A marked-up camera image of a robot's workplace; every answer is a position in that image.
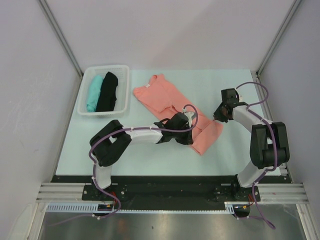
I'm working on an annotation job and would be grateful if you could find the salmon pink polo shirt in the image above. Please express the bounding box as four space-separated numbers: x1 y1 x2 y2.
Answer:
133 74 223 155

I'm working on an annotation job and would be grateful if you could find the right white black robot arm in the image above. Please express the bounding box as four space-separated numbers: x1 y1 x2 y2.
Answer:
213 102 290 201

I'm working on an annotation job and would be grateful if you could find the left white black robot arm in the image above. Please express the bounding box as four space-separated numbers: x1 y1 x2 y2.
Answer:
88 111 198 200

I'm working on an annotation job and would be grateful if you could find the rolled black t shirt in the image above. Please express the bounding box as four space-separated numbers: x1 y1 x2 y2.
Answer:
95 72 118 112

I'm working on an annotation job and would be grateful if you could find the white plastic basket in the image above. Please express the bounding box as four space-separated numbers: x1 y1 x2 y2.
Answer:
77 64 130 118

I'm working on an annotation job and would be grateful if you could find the rolled teal t shirt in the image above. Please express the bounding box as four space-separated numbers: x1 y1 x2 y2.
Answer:
86 75 104 113

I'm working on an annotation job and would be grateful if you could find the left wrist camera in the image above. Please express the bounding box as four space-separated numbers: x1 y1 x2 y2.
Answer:
183 111 197 128

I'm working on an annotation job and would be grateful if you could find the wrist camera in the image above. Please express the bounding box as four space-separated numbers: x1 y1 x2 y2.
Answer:
221 88 248 108
183 111 197 128

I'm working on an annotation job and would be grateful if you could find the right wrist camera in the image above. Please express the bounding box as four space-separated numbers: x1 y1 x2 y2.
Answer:
221 88 248 108

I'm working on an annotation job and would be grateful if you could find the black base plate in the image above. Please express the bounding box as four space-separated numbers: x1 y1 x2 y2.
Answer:
51 172 293 211

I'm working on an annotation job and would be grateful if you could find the white slotted cable duct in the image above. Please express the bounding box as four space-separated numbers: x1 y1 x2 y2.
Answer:
45 202 235 215

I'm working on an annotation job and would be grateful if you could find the right aluminium corner post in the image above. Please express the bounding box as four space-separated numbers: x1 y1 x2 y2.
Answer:
255 0 304 77

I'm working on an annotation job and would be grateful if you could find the aluminium corner post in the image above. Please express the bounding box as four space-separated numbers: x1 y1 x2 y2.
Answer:
36 0 84 78
255 0 304 77

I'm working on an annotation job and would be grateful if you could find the left aluminium corner post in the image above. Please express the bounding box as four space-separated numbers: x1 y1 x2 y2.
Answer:
36 0 84 78

